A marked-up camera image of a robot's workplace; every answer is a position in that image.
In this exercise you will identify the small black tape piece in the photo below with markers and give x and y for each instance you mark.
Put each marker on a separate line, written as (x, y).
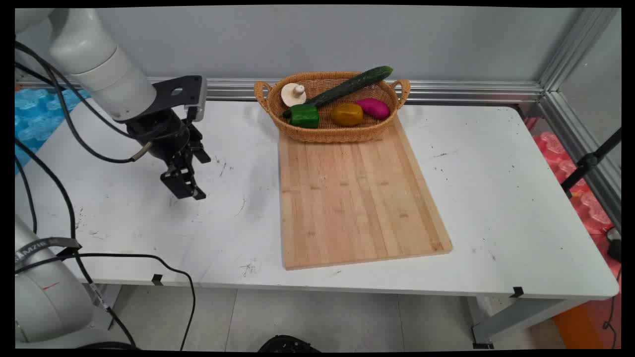
(517, 292)
(157, 280)

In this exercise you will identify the yellow toy potato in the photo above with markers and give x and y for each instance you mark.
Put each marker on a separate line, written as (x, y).
(347, 114)

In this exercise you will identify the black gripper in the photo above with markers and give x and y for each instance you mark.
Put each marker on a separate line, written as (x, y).
(154, 134)

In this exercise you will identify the purple toy sweet potato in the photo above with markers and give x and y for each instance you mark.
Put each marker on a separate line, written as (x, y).
(373, 108)

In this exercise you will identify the red foam mat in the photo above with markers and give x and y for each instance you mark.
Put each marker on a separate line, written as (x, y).
(588, 203)

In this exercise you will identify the aluminium frame corner post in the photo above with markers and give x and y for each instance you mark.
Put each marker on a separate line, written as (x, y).
(578, 47)

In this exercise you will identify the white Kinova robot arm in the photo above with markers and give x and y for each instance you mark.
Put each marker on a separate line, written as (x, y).
(99, 64)

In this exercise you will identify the aluminium frame side rail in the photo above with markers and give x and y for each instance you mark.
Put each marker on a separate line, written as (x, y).
(575, 139)

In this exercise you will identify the black power adapter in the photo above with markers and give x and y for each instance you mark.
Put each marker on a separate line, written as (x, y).
(615, 248)

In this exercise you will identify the green toy bell pepper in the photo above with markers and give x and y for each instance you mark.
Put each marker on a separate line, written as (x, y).
(303, 117)

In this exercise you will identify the black round floor object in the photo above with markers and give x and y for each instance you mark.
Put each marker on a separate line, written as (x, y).
(288, 344)

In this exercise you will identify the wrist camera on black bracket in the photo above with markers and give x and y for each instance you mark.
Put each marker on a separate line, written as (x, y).
(181, 94)

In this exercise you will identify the orange box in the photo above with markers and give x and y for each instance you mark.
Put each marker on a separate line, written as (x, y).
(578, 327)

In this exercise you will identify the dark green toy cucumber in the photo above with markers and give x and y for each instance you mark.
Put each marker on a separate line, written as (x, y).
(347, 87)

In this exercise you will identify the white toy mushroom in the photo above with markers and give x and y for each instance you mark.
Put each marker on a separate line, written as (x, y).
(292, 95)

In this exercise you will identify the bamboo cutting board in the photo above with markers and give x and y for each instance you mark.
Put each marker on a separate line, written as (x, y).
(357, 208)

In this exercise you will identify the black tripod stand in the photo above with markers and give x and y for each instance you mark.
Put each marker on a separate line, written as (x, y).
(588, 161)

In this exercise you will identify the grey metal table leg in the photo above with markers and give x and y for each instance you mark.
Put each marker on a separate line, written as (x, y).
(521, 315)

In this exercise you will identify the blue foam mat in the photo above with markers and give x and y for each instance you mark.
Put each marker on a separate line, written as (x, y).
(37, 116)

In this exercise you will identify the horizontal aluminium frame rail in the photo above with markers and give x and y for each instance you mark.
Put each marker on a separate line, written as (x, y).
(471, 91)

